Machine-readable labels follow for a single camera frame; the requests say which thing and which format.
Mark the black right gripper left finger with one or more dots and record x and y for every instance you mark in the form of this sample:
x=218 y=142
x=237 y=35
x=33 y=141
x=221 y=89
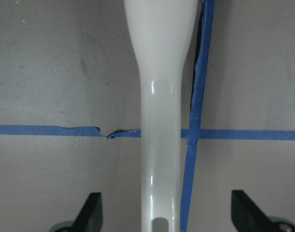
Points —
x=89 y=219

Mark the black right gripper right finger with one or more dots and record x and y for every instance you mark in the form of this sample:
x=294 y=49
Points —
x=246 y=216

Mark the beige hand brush black bristles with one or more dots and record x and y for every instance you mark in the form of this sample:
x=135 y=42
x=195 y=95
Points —
x=160 y=32

